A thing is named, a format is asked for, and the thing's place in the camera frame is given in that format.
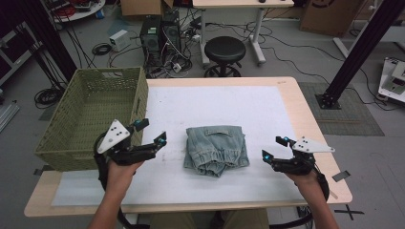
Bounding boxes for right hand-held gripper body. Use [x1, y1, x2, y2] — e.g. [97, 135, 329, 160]
[271, 136, 336, 177]

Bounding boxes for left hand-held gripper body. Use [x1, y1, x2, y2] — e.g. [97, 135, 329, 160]
[96, 118, 158, 167]

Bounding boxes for green woven basket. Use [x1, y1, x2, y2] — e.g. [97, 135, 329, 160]
[33, 66, 150, 173]

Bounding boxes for light blue denim skirt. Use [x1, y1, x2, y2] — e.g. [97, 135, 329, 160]
[182, 125, 251, 178]

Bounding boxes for person's right hand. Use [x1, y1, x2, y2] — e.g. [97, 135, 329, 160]
[284, 170, 323, 194]

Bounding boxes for person's left hand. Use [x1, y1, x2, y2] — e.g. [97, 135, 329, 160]
[104, 157, 146, 200]

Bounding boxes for black tape piece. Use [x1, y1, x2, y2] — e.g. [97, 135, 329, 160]
[32, 164, 55, 177]
[331, 170, 352, 183]

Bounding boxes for grey floor mat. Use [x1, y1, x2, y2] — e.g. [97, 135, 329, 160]
[297, 81, 386, 137]

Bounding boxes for white foam mat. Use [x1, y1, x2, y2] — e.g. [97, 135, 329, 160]
[51, 85, 318, 208]

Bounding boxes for black tape cross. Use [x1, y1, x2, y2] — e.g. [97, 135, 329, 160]
[333, 204, 366, 221]

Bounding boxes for black computer tower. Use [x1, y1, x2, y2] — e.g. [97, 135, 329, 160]
[161, 10, 183, 56]
[139, 14, 163, 70]

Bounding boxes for person's khaki trousers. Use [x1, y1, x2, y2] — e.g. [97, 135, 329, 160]
[149, 209, 270, 229]

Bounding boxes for small white box device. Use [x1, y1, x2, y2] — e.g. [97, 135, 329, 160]
[108, 29, 132, 52]

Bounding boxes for black round stool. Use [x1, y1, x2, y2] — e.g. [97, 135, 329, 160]
[203, 35, 247, 78]

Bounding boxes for small cardboard box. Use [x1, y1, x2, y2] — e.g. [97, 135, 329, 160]
[119, 0, 175, 17]

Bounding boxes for grey metal rails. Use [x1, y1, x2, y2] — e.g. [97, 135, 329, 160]
[0, 101, 21, 133]

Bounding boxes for white machine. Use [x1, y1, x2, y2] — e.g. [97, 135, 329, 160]
[376, 56, 405, 104]

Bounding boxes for round white table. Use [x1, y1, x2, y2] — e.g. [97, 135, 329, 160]
[44, 0, 107, 23]

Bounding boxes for large cardboard box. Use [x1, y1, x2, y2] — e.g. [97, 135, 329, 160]
[299, 0, 367, 37]

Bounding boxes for white desk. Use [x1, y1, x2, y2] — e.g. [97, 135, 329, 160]
[191, 0, 295, 67]

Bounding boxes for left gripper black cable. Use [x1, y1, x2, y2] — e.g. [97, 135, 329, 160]
[93, 133, 151, 229]

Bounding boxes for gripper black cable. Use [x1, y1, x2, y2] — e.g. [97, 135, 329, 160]
[267, 164, 330, 229]
[93, 133, 151, 229]

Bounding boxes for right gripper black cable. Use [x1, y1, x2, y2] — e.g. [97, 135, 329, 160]
[267, 164, 330, 229]

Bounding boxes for tangle of floor cables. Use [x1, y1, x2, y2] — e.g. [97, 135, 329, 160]
[160, 15, 206, 79]

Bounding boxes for coiled black cable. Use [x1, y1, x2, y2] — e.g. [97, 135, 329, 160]
[91, 42, 113, 56]

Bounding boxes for bundle of black cables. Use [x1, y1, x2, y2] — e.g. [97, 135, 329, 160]
[33, 86, 66, 110]

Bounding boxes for black metal stand post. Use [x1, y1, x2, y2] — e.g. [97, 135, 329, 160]
[314, 0, 405, 111]
[12, 0, 79, 84]

